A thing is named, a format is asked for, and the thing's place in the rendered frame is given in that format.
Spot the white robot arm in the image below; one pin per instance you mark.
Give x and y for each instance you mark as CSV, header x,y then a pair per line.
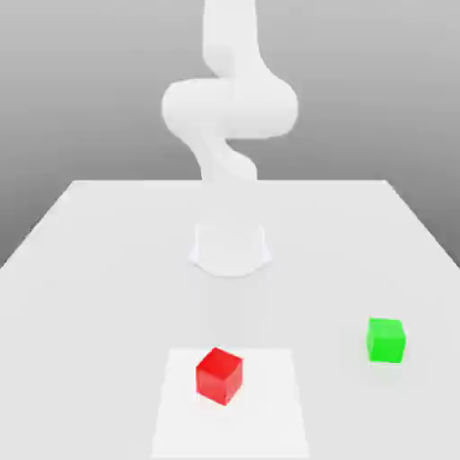
x,y
230,107

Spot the small red cube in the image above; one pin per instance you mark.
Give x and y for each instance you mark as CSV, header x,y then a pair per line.
x,y
218,377

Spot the small green cube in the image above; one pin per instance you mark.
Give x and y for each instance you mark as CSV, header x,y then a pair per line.
x,y
385,341

